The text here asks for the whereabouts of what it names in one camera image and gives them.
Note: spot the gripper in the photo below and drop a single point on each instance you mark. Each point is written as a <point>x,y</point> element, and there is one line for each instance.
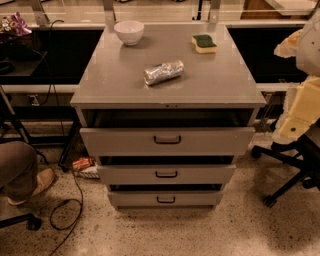
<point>309,53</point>

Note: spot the grey top drawer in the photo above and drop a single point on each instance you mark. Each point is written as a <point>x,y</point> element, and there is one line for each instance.
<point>166,141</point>

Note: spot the grey drawer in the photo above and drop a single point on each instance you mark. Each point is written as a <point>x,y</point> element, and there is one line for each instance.
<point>166,141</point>
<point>164,199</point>
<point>165,174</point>

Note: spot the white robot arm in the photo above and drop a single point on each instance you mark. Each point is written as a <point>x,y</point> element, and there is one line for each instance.
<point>308,50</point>

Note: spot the grey metal drawer cabinet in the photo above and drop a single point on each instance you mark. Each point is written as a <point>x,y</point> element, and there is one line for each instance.
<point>215,91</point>

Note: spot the grey middle drawer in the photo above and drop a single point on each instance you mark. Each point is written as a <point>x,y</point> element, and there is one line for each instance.
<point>165,174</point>

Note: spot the grey bottom drawer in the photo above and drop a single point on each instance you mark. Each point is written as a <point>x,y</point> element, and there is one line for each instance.
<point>164,199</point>

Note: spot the yellow green sponge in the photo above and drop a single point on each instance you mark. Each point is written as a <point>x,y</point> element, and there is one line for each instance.
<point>204,44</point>

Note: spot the black office chair base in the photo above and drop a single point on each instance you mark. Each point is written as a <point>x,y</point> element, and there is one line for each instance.
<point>303,154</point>

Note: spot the crushed silver can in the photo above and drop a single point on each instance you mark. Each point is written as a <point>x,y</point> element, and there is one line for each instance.
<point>163,72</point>

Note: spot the white ceramic bowl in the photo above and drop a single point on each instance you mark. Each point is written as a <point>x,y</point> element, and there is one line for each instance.
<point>129,32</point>

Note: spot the red snack packet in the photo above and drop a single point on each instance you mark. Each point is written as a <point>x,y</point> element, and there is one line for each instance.
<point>83,163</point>

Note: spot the purple foil bag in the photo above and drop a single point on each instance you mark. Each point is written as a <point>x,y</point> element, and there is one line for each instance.
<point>14,25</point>

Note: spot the tan shoe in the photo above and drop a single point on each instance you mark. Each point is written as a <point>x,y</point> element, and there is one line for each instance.
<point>41,181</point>

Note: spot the person leg brown trousers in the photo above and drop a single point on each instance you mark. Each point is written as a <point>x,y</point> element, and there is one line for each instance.
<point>18,170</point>

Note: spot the black chair caster left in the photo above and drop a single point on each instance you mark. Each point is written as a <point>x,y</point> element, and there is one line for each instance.
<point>32,222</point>

